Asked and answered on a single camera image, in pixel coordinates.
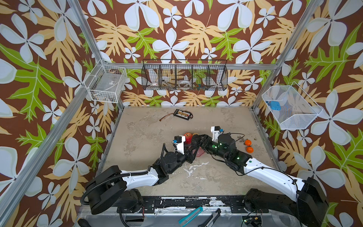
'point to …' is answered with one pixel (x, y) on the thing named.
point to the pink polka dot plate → (200, 152)
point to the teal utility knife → (185, 220)
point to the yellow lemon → (195, 133)
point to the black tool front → (209, 222)
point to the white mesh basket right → (298, 109)
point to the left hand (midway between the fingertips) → (197, 144)
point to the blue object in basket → (275, 105)
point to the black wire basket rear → (184, 74)
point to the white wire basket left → (105, 83)
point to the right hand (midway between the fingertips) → (193, 139)
